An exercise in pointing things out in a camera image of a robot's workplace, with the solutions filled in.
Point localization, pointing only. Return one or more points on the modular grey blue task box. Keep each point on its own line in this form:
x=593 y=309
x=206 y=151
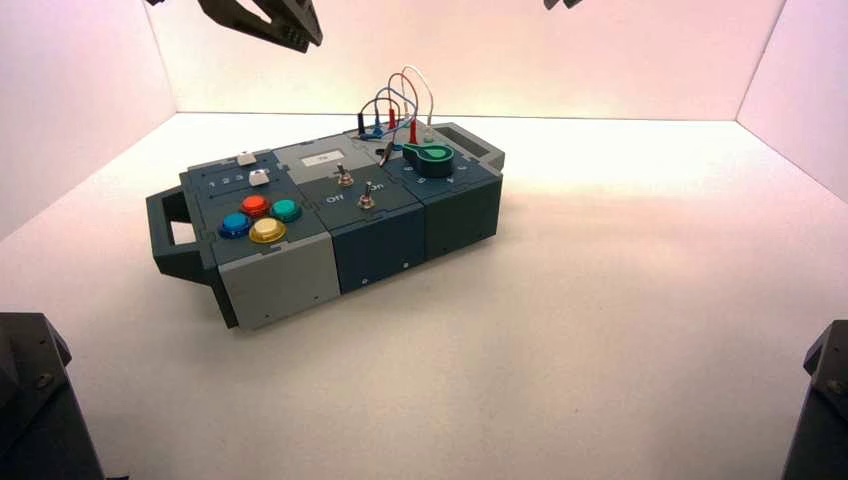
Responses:
x=384 y=232

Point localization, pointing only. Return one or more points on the blue round push button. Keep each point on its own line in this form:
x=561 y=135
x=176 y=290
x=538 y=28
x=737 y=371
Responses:
x=235 y=225

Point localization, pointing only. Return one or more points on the green round push button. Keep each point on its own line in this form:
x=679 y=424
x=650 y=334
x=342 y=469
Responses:
x=285 y=210

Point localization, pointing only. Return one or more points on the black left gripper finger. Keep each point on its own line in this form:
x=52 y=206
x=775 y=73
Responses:
x=301 y=16

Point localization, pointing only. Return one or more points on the green teardrop rotary knob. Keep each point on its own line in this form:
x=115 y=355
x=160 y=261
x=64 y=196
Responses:
x=430 y=159

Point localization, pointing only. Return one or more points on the yellow round push button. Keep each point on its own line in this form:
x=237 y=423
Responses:
x=268 y=230

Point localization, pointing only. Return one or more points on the red round push button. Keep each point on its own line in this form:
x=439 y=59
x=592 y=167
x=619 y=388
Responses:
x=254 y=205

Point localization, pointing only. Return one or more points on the white slider switch cap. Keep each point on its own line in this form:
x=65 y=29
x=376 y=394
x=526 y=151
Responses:
x=258 y=178
x=246 y=159

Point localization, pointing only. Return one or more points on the metal toggle switch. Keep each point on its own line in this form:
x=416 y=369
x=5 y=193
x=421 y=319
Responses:
x=366 y=199
x=344 y=177

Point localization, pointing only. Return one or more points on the white rectangular label sticker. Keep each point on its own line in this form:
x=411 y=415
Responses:
x=318 y=159

